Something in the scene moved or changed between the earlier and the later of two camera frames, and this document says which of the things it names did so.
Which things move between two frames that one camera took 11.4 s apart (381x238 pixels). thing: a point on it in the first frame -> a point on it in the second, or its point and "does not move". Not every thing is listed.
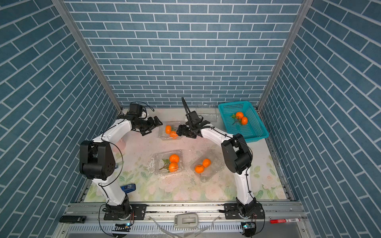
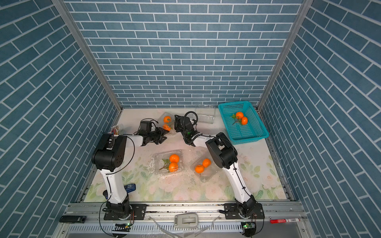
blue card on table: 128,188 does not move
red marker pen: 277,221 does not move
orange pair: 172,134 -> 166,119
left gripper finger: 157,122 -> 163,131
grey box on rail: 186,220 does not move
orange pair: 200,168 does not move
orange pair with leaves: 239,117 does not move
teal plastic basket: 240,118 does not move
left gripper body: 144,125 -> 156,137
